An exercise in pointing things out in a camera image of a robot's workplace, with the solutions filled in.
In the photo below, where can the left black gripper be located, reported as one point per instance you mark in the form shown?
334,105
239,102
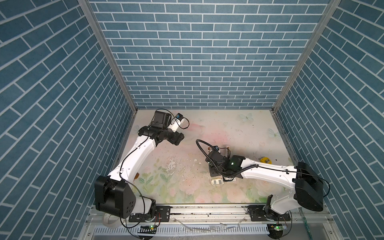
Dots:
176,137

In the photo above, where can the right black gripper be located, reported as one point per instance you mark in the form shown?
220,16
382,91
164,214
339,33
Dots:
212,173

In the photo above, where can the white staple box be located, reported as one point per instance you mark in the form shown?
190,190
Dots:
229,179

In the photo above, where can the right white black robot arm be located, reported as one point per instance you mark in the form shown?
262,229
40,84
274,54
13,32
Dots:
304,188

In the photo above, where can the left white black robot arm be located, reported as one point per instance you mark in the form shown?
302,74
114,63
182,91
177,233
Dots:
113,193

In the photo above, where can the clear tape roll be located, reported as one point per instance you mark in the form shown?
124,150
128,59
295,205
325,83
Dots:
111,221

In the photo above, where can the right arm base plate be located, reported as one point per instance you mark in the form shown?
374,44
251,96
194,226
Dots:
258,214

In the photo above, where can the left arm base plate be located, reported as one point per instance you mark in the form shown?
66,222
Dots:
161,212

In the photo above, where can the aluminium front rail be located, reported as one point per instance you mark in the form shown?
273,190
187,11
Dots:
234,213

